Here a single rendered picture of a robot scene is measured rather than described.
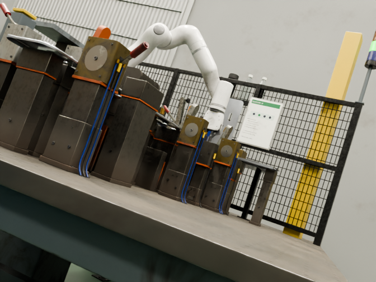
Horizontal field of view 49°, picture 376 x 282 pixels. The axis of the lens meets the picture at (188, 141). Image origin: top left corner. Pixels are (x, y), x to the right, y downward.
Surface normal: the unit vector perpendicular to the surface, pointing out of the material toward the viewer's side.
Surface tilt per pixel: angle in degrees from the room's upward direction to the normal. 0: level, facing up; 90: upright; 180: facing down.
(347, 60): 90
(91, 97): 90
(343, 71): 90
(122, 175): 90
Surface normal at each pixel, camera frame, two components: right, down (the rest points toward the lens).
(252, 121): -0.41, -0.25
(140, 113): 0.85, 0.24
